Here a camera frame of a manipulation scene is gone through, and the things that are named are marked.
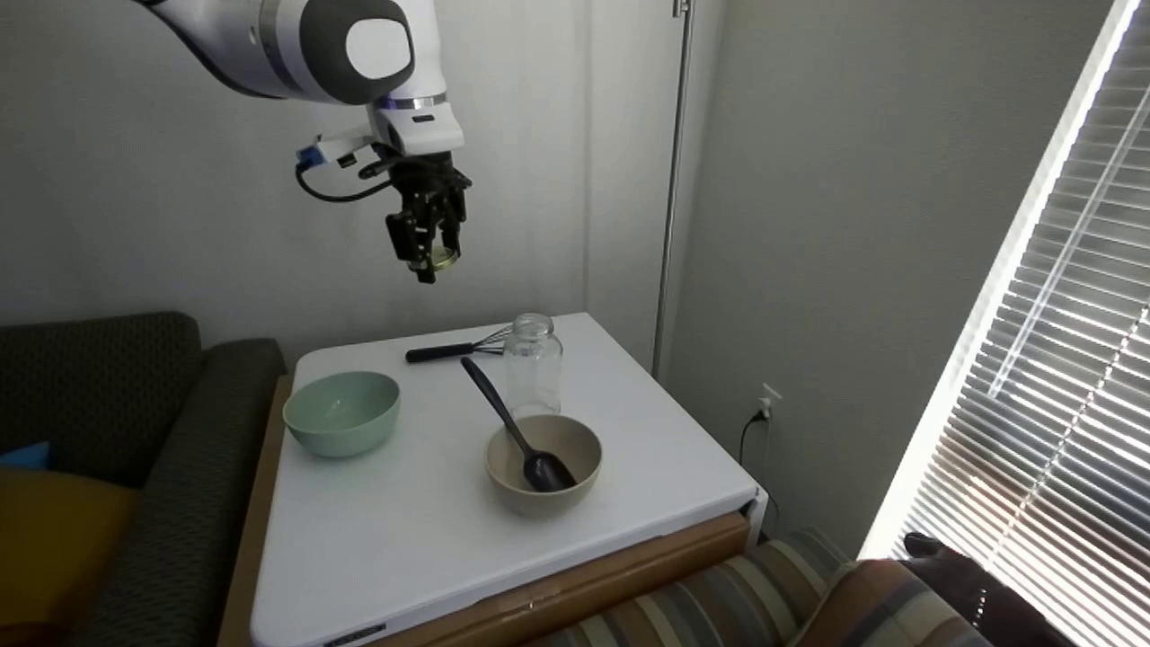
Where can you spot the beige bowl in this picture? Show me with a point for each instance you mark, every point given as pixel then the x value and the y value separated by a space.
pixel 514 487

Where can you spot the striped cushion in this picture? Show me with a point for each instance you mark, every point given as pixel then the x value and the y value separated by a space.
pixel 884 606

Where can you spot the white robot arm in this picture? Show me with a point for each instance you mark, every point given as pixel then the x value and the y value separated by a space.
pixel 263 41

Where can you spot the yellow metal jar lid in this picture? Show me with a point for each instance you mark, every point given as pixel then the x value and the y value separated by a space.
pixel 446 260

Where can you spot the dark fabric object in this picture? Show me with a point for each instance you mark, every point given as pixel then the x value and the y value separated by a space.
pixel 983 593

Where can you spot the blue cushion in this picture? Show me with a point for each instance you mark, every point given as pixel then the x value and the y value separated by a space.
pixel 24 457

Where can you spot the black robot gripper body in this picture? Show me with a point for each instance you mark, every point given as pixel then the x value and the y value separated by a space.
pixel 429 193

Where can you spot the black spoon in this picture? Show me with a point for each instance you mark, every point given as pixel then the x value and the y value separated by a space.
pixel 507 420

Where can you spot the light green bowl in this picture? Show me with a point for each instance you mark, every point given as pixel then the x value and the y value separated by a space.
pixel 344 420

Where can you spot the white square table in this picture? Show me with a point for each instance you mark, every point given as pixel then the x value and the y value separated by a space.
pixel 407 526

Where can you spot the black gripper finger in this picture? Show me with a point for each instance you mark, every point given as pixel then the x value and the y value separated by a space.
pixel 455 236
pixel 413 254

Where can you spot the white wall outlet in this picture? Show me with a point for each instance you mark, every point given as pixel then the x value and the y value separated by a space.
pixel 765 402

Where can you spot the yellow cushion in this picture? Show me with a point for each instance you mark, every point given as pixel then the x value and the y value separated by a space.
pixel 56 542

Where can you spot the thin vertical wall strip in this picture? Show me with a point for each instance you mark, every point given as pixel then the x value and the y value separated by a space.
pixel 668 182

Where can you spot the dark grey couch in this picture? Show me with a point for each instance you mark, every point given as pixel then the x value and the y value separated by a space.
pixel 132 479

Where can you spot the striped couch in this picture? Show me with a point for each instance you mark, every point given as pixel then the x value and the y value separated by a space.
pixel 705 606

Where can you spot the wooden table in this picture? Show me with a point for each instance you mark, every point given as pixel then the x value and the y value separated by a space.
pixel 577 593

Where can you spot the wrist camera with blue connector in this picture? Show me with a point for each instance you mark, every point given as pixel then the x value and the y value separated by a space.
pixel 344 152

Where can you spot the clear glass jar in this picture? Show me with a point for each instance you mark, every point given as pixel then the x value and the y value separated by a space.
pixel 533 363

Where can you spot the white window blinds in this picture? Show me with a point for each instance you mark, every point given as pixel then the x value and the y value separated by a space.
pixel 1054 398

